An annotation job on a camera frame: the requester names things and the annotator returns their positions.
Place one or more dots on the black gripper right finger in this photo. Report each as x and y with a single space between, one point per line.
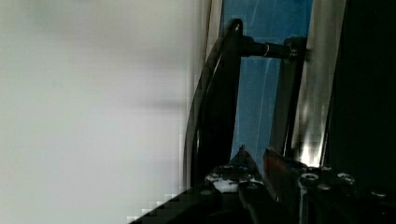
282 174

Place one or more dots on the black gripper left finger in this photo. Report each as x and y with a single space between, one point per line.
240 169

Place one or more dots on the black oven door handle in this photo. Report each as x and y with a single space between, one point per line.
210 128

